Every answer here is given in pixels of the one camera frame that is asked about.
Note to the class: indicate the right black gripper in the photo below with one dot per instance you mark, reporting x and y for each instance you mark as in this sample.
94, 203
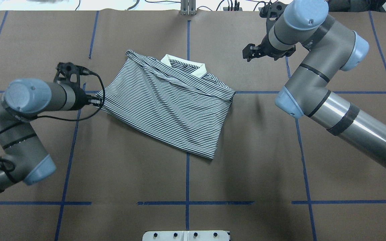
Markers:
264, 47

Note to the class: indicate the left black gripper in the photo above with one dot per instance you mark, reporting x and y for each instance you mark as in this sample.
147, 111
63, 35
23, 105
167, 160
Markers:
80, 99

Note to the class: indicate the striped polo shirt white collar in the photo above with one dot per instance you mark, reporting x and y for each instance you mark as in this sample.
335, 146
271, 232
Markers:
173, 100

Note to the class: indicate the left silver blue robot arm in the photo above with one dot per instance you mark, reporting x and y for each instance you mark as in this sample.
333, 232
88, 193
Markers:
25, 157

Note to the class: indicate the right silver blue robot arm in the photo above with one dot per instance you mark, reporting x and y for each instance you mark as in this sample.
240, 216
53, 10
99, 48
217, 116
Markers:
332, 47

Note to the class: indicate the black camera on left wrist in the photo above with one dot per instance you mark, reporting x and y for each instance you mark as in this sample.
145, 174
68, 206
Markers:
69, 73

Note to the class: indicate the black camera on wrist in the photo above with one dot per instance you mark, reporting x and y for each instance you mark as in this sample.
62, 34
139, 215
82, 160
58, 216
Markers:
69, 73
272, 10

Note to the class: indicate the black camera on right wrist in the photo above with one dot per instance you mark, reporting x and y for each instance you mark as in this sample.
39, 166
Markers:
272, 10

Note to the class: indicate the aluminium frame post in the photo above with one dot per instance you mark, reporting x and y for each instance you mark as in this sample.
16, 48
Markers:
188, 7

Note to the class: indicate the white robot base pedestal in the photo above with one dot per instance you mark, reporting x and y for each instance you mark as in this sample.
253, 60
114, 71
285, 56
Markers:
187, 235

